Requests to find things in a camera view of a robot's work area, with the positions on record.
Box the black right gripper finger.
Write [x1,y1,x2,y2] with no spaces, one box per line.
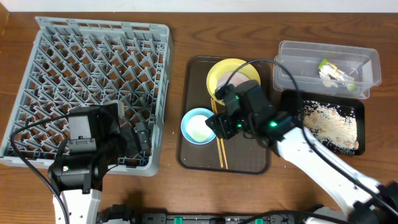
[205,113,230,139]
[223,113,245,137]

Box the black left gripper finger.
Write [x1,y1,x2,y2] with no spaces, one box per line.
[136,122,152,152]
[121,128,138,157]

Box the wooden chopstick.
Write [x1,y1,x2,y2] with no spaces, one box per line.
[211,99,224,168]
[212,98,229,170]

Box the light blue bowl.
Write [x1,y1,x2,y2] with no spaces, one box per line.
[181,108,216,145]

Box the pink bowl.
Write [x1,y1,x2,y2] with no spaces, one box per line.
[216,72,249,90]

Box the yellow plate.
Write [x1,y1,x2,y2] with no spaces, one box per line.
[206,58,261,106]

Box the green foil snack wrapper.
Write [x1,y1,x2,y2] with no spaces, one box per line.
[318,59,356,91]

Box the white cup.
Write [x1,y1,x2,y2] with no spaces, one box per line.
[186,115,213,142]

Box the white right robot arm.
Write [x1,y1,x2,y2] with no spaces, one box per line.
[206,80,397,223]

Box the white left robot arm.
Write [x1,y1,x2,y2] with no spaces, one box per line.
[48,100,152,223]

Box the grey dishwasher rack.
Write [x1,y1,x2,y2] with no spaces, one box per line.
[1,17,174,177]

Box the black waste tray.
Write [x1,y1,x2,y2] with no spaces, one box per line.
[279,89,366,156]

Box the clear plastic waste bin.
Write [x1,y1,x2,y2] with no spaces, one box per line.
[274,40,382,99]

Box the brown serving tray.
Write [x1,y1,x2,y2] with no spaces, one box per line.
[177,56,271,175]

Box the rice and nuts pile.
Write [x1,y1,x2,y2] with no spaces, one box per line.
[303,100,359,154]

